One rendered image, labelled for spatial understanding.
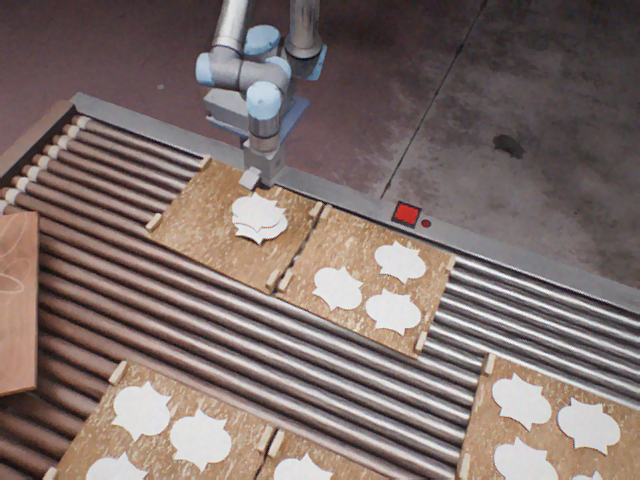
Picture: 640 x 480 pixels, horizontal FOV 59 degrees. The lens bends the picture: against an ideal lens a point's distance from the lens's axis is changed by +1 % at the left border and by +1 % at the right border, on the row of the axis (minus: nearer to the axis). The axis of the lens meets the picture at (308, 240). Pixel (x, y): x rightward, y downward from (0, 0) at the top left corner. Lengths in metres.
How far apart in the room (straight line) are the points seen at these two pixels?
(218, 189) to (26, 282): 0.60
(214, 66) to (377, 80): 2.34
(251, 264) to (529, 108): 2.52
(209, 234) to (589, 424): 1.10
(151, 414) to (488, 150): 2.51
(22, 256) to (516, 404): 1.29
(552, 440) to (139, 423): 0.97
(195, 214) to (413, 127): 1.95
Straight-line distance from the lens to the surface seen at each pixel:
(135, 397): 1.44
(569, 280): 1.79
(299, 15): 1.71
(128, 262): 1.66
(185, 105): 3.43
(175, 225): 1.68
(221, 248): 1.61
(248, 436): 1.39
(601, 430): 1.58
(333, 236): 1.64
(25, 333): 1.48
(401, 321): 1.52
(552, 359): 1.64
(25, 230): 1.65
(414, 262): 1.62
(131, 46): 3.90
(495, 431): 1.48
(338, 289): 1.54
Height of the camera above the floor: 2.27
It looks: 55 degrees down
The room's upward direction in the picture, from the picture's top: 5 degrees clockwise
